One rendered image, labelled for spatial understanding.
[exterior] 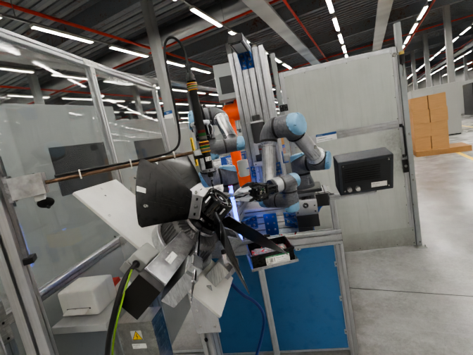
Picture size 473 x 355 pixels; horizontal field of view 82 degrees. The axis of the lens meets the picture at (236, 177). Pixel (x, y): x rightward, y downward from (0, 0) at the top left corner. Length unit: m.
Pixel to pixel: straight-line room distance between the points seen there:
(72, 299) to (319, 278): 1.22
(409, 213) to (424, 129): 5.92
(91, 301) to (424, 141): 8.67
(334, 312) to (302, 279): 0.26
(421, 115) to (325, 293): 7.67
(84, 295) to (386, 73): 2.92
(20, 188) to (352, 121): 2.67
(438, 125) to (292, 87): 6.60
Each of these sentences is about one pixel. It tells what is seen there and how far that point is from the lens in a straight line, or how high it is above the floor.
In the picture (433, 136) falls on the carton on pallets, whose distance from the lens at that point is 9.12.
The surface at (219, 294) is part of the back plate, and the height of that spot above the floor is 0.86.
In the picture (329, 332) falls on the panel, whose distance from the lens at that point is 1.90.
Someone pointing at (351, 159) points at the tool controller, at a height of 1.23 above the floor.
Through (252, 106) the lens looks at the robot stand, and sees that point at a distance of 2.00.
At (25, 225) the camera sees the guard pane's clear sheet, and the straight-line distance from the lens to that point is 1.37.
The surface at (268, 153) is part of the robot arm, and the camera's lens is 1.47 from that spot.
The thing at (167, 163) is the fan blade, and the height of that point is 1.39.
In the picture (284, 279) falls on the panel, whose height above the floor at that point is 0.60.
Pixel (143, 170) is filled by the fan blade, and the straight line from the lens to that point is 0.90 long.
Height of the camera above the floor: 1.44
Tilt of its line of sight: 8 degrees down
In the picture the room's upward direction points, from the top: 11 degrees counter-clockwise
